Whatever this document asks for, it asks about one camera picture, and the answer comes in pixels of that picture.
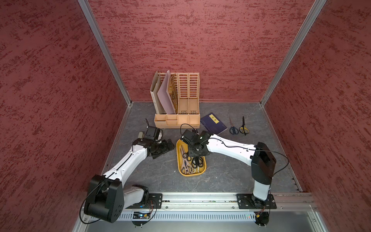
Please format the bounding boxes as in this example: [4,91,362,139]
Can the yellow storage tray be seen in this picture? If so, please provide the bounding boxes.
[176,140,207,177]

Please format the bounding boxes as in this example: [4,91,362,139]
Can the blue handled scissors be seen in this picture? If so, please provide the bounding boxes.
[229,118,239,135]

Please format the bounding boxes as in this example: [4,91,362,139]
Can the yellow black handled scissors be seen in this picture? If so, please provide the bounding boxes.
[239,116,249,135]

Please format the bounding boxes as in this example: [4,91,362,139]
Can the large black scissors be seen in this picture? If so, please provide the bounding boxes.
[191,157,204,169]

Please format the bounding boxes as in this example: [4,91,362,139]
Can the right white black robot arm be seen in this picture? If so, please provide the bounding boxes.
[180,130,289,202]

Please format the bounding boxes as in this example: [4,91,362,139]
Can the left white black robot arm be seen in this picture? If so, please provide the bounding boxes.
[80,138,174,223]

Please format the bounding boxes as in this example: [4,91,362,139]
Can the dark blue notebook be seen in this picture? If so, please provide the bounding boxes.
[200,113,227,134]

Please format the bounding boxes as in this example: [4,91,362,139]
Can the wooden desk file organizer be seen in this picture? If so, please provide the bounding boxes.
[154,72,200,129]

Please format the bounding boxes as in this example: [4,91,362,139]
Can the purple folder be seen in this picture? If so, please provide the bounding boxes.
[157,70,175,115]

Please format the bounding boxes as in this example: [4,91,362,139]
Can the beige cardboard folder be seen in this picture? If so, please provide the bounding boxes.
[150,71,165,114]

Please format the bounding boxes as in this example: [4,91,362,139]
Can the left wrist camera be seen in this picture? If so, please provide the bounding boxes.
[144,126,163,141]

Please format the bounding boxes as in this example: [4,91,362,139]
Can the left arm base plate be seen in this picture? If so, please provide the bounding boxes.
[140,193,163,210]

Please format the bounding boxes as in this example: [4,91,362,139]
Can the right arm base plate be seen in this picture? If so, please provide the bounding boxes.
[236,193,277,210]

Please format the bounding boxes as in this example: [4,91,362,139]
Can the aluminium front rail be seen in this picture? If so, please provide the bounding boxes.
[83,191,318,212]

